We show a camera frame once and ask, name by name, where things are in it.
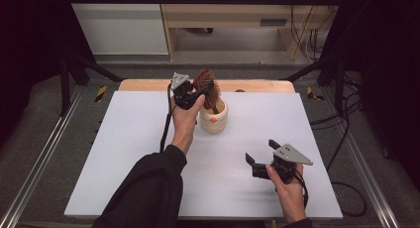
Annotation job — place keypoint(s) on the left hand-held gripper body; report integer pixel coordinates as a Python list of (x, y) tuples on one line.
[(183, 94)]

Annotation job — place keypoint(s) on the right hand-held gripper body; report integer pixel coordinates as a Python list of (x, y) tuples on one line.
[(287, 158)]

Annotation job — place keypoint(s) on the brown hairbrush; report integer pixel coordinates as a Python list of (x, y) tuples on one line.
[(204, 76)]

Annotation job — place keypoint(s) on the cream ringed holder cup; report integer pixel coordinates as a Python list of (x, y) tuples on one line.
[(214, 125)]

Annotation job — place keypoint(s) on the person's left hand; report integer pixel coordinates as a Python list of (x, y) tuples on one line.
[(184, 125)]

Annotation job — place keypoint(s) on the person's right hand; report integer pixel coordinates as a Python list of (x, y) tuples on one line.
[(292, 198)]

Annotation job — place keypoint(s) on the white table mat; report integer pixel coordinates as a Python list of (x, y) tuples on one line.
[(247, 122)]

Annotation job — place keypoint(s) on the yellow black floor tape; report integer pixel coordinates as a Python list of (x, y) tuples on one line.
[(101, 93), (311, 93)]

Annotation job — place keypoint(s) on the light wooden office desk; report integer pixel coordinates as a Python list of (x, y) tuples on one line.
[(214, 14)]

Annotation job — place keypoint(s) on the black metal stand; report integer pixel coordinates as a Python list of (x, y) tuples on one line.
[(338, 86), (65, 89)]

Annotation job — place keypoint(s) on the black horizontal metal bar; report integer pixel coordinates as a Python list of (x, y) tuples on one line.
[(198, 0)]

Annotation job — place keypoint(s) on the black curtain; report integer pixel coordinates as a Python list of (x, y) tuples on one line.
[(379, 56), (33, 39)]

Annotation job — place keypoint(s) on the aluminium floor rail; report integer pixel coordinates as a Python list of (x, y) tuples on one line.
[(371, 181), (36, 175)]

